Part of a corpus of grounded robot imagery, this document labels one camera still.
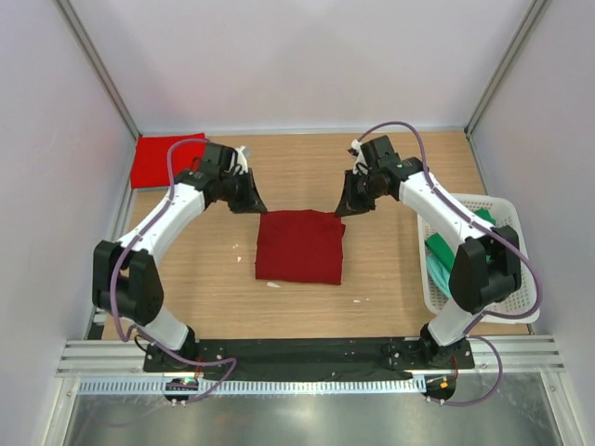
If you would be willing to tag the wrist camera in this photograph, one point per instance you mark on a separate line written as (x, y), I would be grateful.
(239, 163)
(360, 165)

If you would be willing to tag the folded bright red t shirt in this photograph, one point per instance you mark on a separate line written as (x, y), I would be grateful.
(149, 169)

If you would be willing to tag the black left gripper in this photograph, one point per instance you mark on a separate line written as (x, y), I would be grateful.
(246, 191)

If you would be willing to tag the aluminium frame rail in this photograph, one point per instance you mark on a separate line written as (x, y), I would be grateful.
(512, 353)

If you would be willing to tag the dark red t shirt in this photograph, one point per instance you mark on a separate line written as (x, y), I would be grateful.
(304, 246)

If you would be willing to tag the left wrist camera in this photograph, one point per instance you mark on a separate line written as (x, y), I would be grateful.
(239, 163)

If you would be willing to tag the white slotted cable duct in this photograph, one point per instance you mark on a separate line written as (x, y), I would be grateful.
(185, 386)

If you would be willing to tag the green t shirt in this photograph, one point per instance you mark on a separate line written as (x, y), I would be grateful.
(440, 250)

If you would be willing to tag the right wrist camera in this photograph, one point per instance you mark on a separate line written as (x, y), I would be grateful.
(360, 165)

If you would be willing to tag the white plastic basket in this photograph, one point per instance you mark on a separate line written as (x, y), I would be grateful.
(503, 213)

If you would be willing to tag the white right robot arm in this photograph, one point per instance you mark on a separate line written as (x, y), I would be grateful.
(486, 268)

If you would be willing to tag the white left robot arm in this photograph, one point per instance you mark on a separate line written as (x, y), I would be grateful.
(126, 282)

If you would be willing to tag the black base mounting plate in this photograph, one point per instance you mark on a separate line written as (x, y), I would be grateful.
(328, 359)

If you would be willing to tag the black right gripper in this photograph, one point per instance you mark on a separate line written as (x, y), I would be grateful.
(354, 192)

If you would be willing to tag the light teal t shirt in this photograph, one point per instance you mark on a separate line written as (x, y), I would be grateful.
(439, 274)

